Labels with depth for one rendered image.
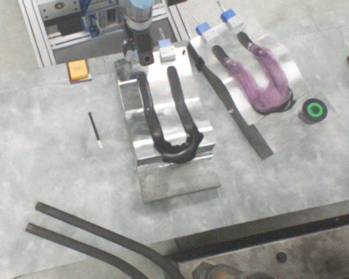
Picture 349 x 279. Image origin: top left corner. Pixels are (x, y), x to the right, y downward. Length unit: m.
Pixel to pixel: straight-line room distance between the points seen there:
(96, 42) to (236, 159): 1.13
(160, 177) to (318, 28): 0.86
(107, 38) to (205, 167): 1.13
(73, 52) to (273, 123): 1.22
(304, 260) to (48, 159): 0.92
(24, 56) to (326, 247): 1.85
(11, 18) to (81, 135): 1.37
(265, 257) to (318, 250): 0.18
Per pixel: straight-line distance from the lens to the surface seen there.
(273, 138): 1.32
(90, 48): 2.15
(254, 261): 1.37
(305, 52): 1.62
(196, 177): 1.27
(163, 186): 1.25
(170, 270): 1.16
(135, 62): 1.31
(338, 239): 1.49
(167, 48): 1.34
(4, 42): 2.50
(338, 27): 1.72
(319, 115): 1.36
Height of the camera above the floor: 2.09
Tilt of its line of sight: 75 degrees down
